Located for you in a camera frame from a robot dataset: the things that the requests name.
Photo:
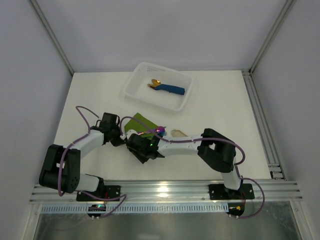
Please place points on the aluminium rail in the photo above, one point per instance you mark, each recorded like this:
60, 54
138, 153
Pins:
268, 143
187, 191

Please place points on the right frame post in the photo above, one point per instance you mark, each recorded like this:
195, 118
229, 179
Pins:
272, 33

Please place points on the green paper napkin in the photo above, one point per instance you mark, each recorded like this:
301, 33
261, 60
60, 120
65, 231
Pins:
138, 127

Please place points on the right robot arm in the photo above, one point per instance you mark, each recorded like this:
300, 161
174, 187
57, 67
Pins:
217, 151

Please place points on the gold utensils in bundle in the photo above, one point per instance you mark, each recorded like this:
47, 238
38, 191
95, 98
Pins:
154, 83

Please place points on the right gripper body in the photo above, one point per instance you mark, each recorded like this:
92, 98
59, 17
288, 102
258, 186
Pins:
136, 152

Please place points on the white slotted cable duct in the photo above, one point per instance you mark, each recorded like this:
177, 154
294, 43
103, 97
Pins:
135, 208

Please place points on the aluminium front rail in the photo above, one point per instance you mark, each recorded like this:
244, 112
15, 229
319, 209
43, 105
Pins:
187, 191

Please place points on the white plastic basket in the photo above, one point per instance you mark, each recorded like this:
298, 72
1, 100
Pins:
136, 86

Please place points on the blue rolled napkin bundle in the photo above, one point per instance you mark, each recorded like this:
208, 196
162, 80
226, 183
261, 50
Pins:
170, 89

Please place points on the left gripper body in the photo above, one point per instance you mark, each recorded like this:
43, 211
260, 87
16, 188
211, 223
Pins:
119, 139

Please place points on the left frame post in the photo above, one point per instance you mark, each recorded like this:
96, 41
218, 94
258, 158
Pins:
51, 35

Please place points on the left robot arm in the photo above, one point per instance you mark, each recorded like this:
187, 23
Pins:
61, 169

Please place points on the aluminium right side rail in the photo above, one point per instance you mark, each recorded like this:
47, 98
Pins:
268, 143

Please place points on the iridescent blue fork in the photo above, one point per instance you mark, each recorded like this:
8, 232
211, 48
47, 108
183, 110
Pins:
161, 134

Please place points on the frame post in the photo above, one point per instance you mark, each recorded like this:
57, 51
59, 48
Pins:
51, 35
272, 33

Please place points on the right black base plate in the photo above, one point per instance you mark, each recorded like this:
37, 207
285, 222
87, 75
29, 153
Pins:
220, 192

